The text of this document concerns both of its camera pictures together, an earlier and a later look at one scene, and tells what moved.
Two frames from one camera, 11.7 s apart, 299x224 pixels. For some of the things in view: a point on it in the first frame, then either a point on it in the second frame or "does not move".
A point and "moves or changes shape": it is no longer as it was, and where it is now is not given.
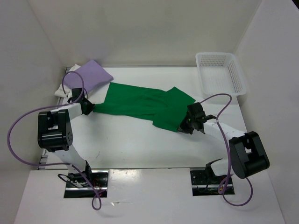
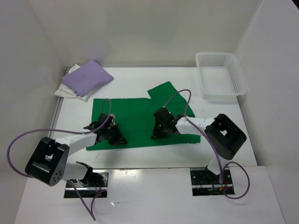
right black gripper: (183, 127) → (156, 134)
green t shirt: (167, 108) moves or changes shape
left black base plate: (77, 186) does not move
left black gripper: (90, 107) → (118, 139)
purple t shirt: (87, 77) does not move
